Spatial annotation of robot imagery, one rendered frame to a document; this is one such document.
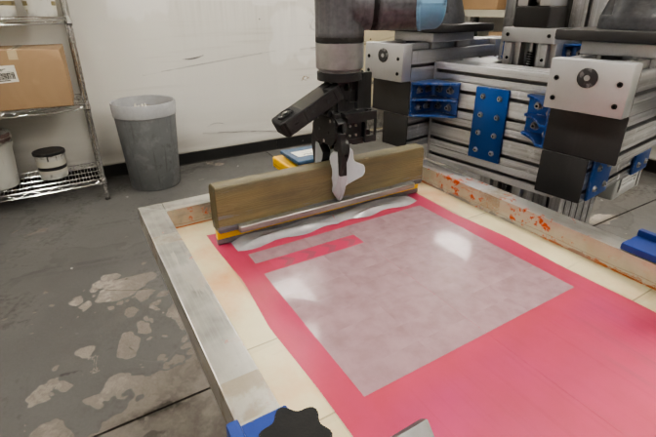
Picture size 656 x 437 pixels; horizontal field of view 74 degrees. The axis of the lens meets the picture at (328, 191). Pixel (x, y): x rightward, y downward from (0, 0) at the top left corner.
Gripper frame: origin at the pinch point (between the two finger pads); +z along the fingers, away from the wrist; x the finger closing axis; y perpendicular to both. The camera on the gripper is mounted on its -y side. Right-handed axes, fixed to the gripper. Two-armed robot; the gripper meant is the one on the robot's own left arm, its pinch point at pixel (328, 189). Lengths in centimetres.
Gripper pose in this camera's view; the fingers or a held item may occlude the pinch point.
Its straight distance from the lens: 75.2
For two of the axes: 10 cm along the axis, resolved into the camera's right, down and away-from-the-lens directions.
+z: 0.1, 9.2, 3.9
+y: 8.6, -2.1, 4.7
